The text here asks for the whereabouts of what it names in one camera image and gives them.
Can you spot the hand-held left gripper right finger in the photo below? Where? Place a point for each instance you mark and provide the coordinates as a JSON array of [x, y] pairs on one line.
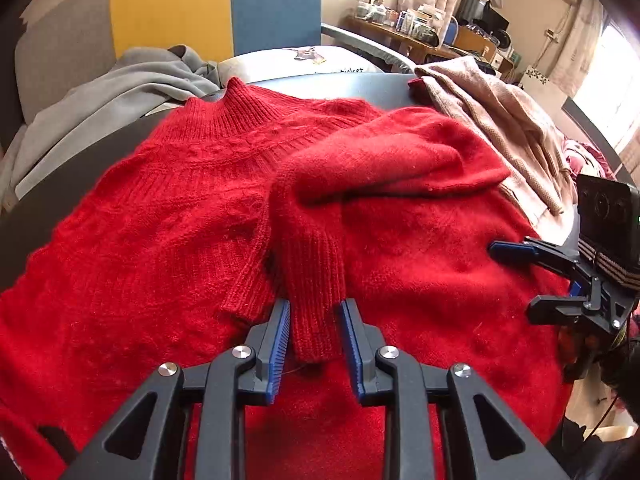
[[351, 340]]

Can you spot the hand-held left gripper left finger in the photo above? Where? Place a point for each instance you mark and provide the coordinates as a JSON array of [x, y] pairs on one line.
[[280, 340]]

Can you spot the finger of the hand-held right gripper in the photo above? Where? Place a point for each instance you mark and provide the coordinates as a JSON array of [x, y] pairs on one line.
[[510, 251], [555, 310]]

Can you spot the red knit sweater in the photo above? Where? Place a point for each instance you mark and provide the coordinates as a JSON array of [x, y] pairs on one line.
[[165, 240]]

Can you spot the pink patterned cloth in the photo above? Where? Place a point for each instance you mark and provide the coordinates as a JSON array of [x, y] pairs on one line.
[[587, 157]]

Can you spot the beige pink knit garment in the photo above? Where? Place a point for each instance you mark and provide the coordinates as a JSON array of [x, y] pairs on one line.
[[505, 120]]

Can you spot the cluttered wooden desk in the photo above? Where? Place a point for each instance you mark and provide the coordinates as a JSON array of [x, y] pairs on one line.
[[425, 42]]

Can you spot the black monitor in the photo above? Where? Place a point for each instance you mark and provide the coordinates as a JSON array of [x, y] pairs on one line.
[[482, 12]]

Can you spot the grey metal chair armrest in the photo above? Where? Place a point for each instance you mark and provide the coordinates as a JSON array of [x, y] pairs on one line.
[[370, 45]]

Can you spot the white printed pillow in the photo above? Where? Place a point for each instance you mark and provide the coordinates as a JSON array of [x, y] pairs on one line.
[[300, 62]]

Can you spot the grey hoodie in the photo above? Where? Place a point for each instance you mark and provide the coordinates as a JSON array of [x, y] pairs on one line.
[[100, 100]]

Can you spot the grey yellow blue sofa chair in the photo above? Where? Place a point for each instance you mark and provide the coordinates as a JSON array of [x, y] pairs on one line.
[[170, 5]]

